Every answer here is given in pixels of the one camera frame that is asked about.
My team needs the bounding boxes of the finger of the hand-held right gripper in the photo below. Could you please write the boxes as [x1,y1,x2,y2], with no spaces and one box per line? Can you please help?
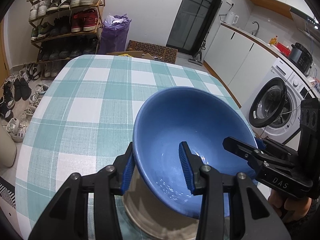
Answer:
[255,137,300,167]
[222,137,295,170]

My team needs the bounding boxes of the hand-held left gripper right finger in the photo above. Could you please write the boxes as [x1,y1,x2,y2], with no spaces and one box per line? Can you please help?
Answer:
[178,141,292,240]

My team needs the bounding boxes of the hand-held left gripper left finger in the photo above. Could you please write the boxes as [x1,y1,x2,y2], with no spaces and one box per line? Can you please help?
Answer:
[29,142,137,240]

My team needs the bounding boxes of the large cream plate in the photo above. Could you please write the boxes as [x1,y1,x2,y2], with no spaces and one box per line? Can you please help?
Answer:
[122,166,200,240]

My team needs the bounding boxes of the blue bowl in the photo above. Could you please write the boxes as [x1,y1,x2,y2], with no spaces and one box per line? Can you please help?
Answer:
[132,87,259,218]

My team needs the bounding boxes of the person's right hand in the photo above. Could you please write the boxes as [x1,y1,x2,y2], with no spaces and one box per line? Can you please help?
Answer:
[268,189,314,224]

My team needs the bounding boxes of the teal checked tablecloth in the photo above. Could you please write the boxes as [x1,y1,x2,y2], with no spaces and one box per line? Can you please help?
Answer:
[15,54,260,240]

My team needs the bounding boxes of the white washing machine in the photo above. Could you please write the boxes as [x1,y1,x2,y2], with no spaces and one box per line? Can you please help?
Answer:
[248,57,320,145]

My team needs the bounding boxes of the black rice cooker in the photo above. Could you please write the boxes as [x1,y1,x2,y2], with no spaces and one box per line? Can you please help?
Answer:
[287,42,314,77]

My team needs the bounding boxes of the white kitchen cabinet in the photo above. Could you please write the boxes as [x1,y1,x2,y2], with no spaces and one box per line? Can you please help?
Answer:
[203,23,283,109]

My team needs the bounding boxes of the red box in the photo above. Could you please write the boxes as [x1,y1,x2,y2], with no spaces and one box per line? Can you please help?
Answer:
[275,42,292,55]

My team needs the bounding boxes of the upright floor mop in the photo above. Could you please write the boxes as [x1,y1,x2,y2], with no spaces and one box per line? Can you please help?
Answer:
[188,27,209,67]

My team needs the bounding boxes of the brown cardboard box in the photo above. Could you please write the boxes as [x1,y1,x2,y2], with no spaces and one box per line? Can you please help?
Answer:
[106,51,160,60]

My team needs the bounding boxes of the beige trash bin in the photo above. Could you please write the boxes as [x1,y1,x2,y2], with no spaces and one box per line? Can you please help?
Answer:
[0,124,17,167]

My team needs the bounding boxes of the black and white striped rug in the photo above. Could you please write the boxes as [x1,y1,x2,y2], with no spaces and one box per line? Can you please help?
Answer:
[0,176,17,220]

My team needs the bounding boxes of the white electric kettle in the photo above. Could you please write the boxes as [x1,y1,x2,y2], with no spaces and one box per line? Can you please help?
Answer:
[225,11,239,26]

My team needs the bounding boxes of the purple plastic bag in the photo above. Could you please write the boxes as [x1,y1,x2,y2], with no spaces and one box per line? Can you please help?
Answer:
[101,14,132,55]

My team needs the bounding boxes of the pile of scattered sneakers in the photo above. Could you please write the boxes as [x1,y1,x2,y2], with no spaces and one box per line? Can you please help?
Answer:
[0,62,50,143]

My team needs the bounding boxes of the black glass door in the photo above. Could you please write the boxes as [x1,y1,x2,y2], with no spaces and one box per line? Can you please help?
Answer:
[166,0,230,55]

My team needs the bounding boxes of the wooden shoe rack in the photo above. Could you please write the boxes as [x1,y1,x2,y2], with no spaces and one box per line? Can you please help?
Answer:
[27,0,109,80]

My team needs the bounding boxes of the wooden door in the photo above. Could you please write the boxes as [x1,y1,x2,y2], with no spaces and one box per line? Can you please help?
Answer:
[0,22,10,85]

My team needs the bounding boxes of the ring-patterned cardboard sheet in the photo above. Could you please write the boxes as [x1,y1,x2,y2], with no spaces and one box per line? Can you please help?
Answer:
[126,40,178,64]

